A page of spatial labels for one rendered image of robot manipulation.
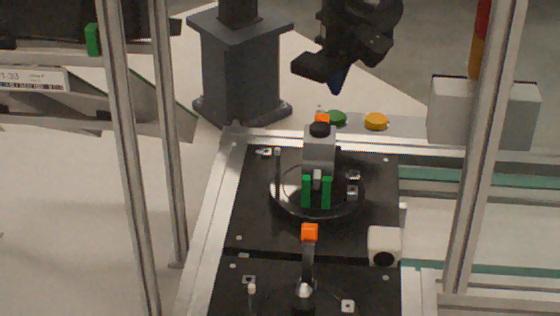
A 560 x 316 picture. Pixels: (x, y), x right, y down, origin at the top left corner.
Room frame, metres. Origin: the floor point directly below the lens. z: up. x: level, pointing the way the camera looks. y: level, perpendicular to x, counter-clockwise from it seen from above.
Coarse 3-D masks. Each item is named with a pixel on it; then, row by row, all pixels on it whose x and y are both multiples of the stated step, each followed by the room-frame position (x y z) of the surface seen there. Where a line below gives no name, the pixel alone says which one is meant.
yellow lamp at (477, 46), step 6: (474, 36) 0.71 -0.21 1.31; (474, 42) 0.70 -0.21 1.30; (480, 42) 0.70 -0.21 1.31; (474, 48) 0.70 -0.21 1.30; (480, 48) 0.69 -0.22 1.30; (474, 54) 0.70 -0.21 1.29; (480, 54) 0.69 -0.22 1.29; (474, 60) 0.70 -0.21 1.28; (480, 60) 0.69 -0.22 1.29; (468, 66) 0.71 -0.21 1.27; (474, 66) 0.70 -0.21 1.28; (480, 66) 0.69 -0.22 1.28; (468, 72) 0.71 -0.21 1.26; (474, 72) 0.70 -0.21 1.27; (474, 78) 0.70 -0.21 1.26
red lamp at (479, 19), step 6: (480, 0) 0.71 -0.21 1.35; (486, 0) 0.70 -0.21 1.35; (480, 6) 0.70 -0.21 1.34; (486, 6) 0.70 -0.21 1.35; (480, 12) 0.70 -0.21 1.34; (486, 12) 0.69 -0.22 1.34; (480, 18) 0.70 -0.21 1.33; (486, 18) 0.69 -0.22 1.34; (480, 24) 0.70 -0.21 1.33; (486, 24) 0.69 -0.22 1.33; (474, 30) 0.71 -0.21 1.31; (480, 30) 0.70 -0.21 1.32; (486, 30) 0.69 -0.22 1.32; (480, 36) 0.70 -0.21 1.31; (486, 36) 0.69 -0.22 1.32
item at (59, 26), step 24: (0, 0) 0.74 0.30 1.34; (24, 0) 0.73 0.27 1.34; (48, 0) 0.72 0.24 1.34; (72, 0) 0.72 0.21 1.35; (120, 0) 0.78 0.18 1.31; (144, 0) 0.84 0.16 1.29; (0, 24) 0.73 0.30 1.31; (24, 24) 0.72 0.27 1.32; (48, 24) 0.71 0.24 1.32; (72, 24) 0.71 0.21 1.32; (144, 24) 0.84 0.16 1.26
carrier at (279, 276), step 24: (240, 264) 0.71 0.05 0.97; (264, 264) 0.71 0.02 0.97; (288, 264) 0.71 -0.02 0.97; (216, 288) 0.66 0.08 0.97; (240, 288) 0.67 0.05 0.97; (264, 288) 0.66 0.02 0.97; (288, 288) 0.65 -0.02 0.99; (312, 288) 0.64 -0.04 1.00; (336, 288) 0.65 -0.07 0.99; (360, 288) 0.66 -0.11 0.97; (384, 288) 0.66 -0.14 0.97; (216, 312) 0.62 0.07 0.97; (240, 312) 0.62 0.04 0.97; (264, 312) 0.61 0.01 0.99; (288, 312) 0.61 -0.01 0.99; (312, 312) 0.58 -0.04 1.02; (336, 312) 0.61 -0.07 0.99; (360, 312) 0.62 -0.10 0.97; (384, 312) 0.62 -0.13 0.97
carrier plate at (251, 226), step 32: (256, 160) 0.94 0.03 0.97; (288, 160) 0.94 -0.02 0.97; (352, 160) 0.94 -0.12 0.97; (384, 160) 0.93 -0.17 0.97; (256, 192) 0.86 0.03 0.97; (384, 192) 0.86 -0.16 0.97; (256, 224) 0.79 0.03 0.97; (288, 224) 0.79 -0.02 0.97; (352, 224) 0.79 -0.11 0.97; (384, 224) 0.79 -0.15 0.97; (256, 256) 0.74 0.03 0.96; (288, 256) 0.73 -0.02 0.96; (320, 256) 0.73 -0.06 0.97; (352, 256) 0.72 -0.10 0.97
